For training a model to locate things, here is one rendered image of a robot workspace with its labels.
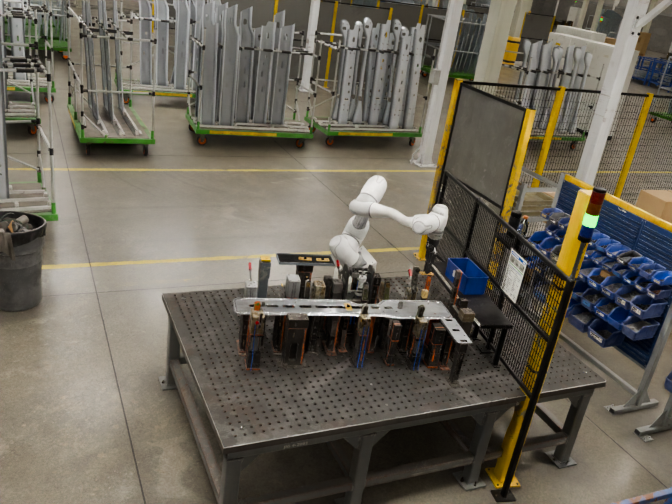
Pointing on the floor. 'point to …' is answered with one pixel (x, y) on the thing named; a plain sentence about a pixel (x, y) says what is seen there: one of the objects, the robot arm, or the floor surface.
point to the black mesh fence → (504, 306)
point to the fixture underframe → (468, 478)
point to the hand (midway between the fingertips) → (427, 267)
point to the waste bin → (21, 259)
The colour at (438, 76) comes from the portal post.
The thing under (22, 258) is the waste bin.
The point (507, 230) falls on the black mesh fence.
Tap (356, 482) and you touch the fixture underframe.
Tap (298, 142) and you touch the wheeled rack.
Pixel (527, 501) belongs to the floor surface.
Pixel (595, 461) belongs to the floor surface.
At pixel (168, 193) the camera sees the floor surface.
